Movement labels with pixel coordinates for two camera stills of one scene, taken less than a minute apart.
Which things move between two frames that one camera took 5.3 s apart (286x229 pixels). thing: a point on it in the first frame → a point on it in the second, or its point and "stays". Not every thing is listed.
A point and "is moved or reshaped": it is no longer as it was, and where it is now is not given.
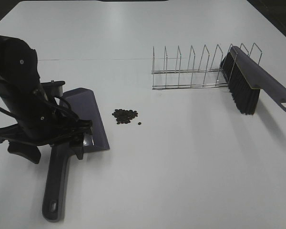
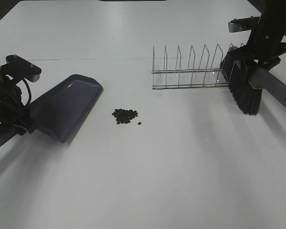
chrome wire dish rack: (191, 78) stays
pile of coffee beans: (124, 116) stays
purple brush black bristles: (246, 77) stays
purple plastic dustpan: (82, 100) is moved or reshaped
